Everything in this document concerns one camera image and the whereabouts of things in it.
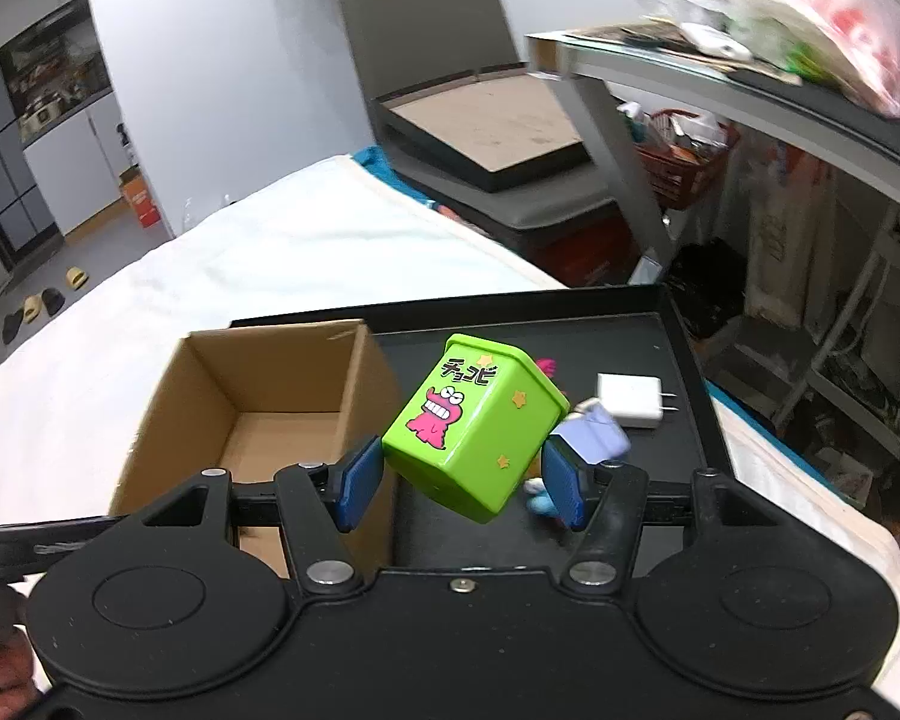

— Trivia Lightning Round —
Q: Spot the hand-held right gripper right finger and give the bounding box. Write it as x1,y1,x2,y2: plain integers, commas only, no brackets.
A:
541,439,785,593

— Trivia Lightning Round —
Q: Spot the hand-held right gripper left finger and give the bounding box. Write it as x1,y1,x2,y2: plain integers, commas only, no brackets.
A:
120,436,386,593

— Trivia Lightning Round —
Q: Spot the blue toy figure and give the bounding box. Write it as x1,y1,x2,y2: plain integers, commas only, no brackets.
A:
523,476,565,523

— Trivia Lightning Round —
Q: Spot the purple toy sofa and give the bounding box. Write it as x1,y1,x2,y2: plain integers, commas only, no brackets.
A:
553,399,632,464

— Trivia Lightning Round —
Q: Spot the white plug charger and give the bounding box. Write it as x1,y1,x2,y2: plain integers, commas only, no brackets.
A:
596,373,680,431

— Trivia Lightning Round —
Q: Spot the green cartoon print box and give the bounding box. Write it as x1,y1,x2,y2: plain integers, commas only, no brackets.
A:
381,334,571,524

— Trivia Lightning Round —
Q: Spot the black shallow tray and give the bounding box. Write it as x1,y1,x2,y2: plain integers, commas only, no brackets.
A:
229,285,736,571

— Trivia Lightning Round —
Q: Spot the brown cardboard box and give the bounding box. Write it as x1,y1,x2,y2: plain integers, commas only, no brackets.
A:
109,319,402,578

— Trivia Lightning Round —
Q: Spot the person's left hand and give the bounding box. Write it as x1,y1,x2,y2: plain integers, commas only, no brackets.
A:
0,630,37,700

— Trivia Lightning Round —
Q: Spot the black bag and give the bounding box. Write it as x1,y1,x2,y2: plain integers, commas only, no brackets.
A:
666,238,747,340

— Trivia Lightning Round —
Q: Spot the teal cloth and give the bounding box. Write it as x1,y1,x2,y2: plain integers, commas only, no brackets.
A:
351,146,440,207

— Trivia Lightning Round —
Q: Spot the white tote bag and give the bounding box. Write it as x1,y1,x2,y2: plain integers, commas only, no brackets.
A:
745,165,835,327

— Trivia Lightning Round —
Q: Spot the red plastic basket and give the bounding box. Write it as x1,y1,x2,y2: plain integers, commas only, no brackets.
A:
636,111,741,209

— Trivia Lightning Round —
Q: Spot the orange cardboard box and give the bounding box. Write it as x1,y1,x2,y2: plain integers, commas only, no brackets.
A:
118,169,167,230

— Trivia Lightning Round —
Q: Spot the black grid partition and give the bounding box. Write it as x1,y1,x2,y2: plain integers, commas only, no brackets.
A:
0,7,66,260

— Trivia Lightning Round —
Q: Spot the grey chair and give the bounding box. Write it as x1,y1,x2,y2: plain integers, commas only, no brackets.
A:
336,0,627,245

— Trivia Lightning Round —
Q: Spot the white device on desk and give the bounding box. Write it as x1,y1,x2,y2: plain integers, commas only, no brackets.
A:
679,22,755,61

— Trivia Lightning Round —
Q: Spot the white cabinet with glass shelf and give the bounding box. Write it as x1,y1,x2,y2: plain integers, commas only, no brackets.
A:
0,0,134,239

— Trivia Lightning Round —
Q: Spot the clear plastic bag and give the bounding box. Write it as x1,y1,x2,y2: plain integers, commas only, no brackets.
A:
606,0,900,119

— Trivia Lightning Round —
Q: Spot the black frame with brown board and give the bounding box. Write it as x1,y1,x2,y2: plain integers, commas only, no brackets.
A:
370,66,595,194

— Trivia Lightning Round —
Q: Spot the grey metal table frame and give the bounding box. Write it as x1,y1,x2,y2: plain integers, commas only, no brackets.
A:
525,28,900,271

